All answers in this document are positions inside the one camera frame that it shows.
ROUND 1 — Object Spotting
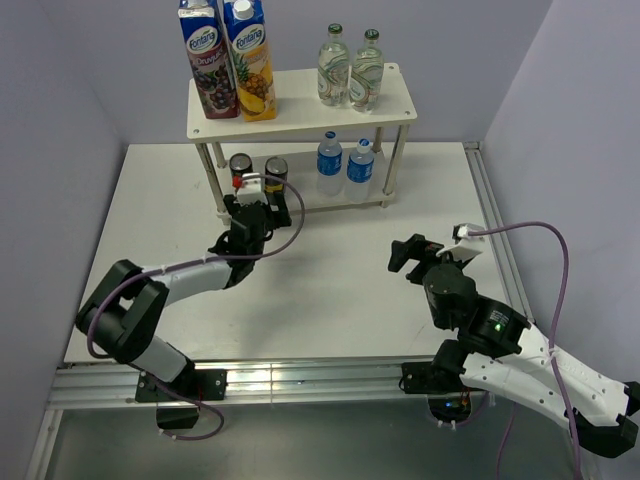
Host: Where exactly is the dark can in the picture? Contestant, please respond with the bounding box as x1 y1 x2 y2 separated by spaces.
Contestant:
264 156 288 203
229 153 253 191

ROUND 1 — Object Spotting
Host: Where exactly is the Pocari Sweat bottle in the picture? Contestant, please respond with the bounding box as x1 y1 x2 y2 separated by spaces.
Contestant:
345 139 375 203
316 131 343 197

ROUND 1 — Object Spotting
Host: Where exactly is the chang soda bottle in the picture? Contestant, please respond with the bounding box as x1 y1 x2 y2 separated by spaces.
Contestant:
349 29 384 112
317 23 350 107

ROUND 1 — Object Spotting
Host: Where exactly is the Chang soda bottle front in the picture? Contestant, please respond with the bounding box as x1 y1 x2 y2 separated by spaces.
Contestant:
317 23 350 107

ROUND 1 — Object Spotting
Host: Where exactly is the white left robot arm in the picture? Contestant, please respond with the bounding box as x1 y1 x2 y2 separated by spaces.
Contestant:
75 193 292 399

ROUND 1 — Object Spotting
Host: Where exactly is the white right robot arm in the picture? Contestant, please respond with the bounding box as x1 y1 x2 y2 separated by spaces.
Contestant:
388 234 639 458

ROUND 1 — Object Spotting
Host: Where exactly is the beige two-tier shelf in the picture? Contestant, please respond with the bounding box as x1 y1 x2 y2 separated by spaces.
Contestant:
186 63 417 224

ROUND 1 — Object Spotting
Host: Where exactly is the grape juice carton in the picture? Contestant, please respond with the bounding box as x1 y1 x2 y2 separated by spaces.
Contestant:
177 0 240 119

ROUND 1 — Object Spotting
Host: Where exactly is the pineapple juice carton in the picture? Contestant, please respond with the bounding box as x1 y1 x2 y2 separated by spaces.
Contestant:
223 0 277 122

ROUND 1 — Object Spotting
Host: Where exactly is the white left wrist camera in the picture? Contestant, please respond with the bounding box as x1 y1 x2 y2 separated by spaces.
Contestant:
232 173 266 206

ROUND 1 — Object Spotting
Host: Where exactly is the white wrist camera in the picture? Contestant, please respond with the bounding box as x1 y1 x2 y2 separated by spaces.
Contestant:
232 173 266 206
436 223 486 263

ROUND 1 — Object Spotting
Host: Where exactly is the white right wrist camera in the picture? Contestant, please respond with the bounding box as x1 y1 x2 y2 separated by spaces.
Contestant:
436 223 486 263

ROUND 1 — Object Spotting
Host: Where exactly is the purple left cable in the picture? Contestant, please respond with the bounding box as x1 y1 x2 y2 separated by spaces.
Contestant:
87 174 306 441

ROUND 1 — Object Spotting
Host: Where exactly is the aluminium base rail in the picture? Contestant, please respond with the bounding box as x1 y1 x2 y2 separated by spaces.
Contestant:
46 356 432 410

